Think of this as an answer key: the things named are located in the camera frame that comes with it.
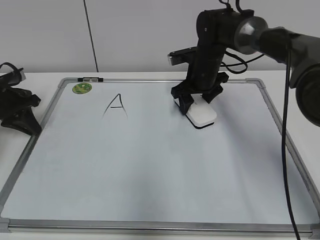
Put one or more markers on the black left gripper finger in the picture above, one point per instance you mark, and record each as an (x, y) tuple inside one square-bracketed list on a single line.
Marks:
[(29, 123), (15, 124)]

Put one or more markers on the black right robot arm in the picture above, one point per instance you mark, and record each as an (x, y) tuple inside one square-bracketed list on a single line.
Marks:
[(221, 29)]

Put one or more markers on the white board with grey frame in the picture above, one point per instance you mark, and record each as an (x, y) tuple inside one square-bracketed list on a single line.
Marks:
[(120, 159)]

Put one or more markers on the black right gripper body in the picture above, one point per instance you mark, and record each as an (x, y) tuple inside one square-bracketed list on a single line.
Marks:
[(203, 72)]

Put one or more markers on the round green magnet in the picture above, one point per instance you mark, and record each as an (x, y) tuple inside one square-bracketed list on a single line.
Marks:
[(82, 88)]

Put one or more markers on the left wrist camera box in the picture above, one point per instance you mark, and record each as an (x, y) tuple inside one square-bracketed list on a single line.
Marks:
[(12, 78)]

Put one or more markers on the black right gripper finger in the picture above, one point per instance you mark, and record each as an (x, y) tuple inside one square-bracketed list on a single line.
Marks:
[(209, 96), (185, 101)]

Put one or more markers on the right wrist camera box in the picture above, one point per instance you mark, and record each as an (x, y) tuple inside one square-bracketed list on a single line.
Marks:
[(182, 56)]

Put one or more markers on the white board eraser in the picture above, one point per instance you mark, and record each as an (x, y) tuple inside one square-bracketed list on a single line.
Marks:
[(200, 114)]

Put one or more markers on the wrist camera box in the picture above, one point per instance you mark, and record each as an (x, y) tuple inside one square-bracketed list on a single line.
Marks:
[(12, 78), (182, 56)]

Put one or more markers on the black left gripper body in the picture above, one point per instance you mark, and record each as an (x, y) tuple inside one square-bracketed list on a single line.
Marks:
[(14, 100)]

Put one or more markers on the black silver board clip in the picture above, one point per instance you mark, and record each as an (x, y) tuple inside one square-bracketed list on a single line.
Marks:
[(90, 79)]

